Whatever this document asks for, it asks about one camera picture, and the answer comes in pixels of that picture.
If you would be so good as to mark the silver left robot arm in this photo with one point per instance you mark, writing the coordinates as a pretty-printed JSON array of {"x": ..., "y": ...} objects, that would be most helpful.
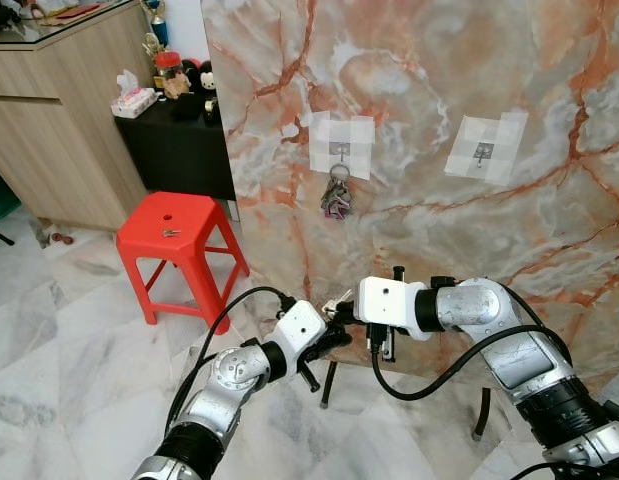
[{"x": 234, "y": 370}]

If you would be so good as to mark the green bin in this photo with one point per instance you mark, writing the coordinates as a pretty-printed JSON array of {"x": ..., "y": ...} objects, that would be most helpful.
[{"x": 1, "y": 195}]

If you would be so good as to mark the pink white tissue pack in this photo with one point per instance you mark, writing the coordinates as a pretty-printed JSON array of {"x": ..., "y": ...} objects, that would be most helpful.
[{"x": 134, "y": 100}]

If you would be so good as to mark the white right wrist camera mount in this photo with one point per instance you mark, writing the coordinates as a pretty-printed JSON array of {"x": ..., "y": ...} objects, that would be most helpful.
[{"x": 387, "y": 302}]

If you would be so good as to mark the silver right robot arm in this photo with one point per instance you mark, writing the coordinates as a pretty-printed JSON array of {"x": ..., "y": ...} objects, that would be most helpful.
[{"x": 519, "y": 360}]

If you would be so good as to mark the red-lidded snack jar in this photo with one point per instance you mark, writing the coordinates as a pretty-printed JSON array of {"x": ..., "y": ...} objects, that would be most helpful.
[{"x": 169, "y": 70}]

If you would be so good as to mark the white taped metal hook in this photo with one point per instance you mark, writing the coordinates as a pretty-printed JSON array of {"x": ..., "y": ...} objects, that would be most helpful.
[
  {"x": 486, "y": 150},
  {"x": 339, "y": 135}
]

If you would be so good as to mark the small brown dumbbell toy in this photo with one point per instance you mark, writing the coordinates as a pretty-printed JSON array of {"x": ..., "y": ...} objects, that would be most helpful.
[{"x": 57, "y": 238}]

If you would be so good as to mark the red plastic stool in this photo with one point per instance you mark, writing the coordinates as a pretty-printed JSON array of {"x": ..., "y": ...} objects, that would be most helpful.
[{"x": 194, "y": 225}]

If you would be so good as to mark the silver key set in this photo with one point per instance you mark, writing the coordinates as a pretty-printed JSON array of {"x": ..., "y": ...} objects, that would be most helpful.
[{"x": 334, "y": 303}]

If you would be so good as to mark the black TV console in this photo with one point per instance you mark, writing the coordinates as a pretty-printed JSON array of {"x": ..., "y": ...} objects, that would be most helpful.
[{"x": 174, "y": 150}]

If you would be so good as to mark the small gold trophy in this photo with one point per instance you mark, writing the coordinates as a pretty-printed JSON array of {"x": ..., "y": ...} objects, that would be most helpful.
[{"x": 149, "y": 48}]

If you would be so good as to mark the black mouse-ear figurine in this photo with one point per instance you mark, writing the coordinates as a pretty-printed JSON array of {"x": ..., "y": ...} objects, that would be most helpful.
[{"x": 201, "y": 75}]

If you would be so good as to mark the marble pattern board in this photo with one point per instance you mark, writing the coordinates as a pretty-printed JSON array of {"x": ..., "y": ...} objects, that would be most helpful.
[{"x": 439, "y": 200}]

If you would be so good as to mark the key bunch with purple fob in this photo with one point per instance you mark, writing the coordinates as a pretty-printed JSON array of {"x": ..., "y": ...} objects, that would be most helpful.
[{"x": 337, "y": 203}]

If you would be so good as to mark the light wooden cabinet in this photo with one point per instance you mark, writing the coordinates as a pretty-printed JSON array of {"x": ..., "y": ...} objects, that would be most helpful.
[{"x": 59, "y": 130}]

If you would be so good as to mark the red flat book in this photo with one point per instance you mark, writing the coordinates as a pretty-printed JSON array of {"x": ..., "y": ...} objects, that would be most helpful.
[{"x": 77, "y": 12}]

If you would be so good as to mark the small single key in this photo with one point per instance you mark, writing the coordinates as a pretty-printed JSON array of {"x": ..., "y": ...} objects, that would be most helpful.
[{"x": 171, "y": 233}]

